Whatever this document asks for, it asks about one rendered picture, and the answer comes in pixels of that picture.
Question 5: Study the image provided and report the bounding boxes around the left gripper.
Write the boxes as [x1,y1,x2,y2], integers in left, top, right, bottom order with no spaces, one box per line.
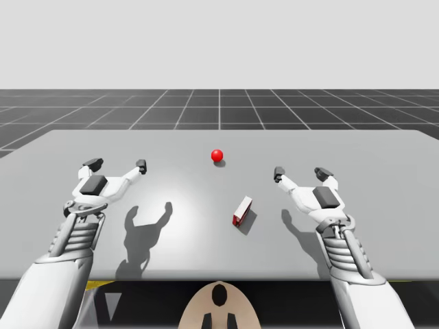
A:
[70,158,148,207]

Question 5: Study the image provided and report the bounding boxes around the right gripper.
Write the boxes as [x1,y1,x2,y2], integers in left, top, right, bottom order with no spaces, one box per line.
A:
[273,166,346,217]

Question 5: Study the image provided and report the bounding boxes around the red and white carton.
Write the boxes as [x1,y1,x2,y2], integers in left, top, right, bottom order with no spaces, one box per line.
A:
[232,195,254,228]

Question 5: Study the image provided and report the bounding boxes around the tan robot part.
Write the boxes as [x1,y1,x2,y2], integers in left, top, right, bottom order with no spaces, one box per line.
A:
[178,280,262,329]

